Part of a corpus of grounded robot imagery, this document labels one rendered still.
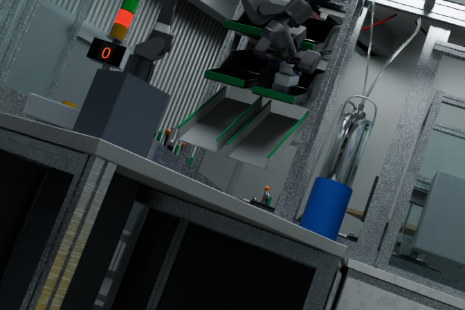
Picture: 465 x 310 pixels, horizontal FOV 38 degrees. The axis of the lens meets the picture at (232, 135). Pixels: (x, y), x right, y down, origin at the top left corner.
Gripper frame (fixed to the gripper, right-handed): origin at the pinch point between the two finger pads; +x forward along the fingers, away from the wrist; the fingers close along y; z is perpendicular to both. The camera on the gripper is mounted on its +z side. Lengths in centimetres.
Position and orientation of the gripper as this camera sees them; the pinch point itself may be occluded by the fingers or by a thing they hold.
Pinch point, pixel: (290, 65)
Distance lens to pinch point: 193.0
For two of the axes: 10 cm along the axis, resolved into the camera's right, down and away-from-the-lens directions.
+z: 5.0, -8.0, 3.5
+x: 2.7, 5.2, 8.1
